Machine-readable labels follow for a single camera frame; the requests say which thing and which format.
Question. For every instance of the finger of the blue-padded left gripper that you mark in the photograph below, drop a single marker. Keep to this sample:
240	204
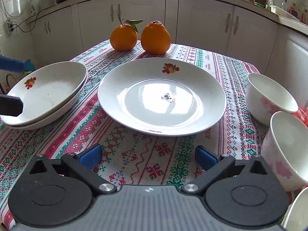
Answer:
16	66

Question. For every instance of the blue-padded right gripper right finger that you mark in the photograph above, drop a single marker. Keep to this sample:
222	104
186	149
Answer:
216	168

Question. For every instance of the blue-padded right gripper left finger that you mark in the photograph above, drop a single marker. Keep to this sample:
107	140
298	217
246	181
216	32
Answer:
80	166

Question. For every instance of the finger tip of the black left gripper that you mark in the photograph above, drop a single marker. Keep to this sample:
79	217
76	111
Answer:
10	105

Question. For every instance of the white shallow fruit-print bowl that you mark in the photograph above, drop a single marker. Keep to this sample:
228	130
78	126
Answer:
45	90

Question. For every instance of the large white fruit-print plate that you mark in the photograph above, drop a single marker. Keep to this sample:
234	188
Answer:
163	97

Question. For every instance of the white kitchen cabinets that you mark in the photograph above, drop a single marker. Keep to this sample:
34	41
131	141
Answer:
277	47

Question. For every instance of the patterned cross-stitch tablecloth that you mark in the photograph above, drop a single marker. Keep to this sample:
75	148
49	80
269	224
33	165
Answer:
131	157

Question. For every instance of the white pink-flower rice bowl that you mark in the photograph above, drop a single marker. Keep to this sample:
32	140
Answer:
265	96

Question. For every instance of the red cardboard box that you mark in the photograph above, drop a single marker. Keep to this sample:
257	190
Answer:
302	114

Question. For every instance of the orange with green leaf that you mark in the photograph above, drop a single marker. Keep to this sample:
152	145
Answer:
124	36

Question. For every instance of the orange without leaf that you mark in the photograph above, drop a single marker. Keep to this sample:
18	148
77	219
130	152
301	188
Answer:
155	39

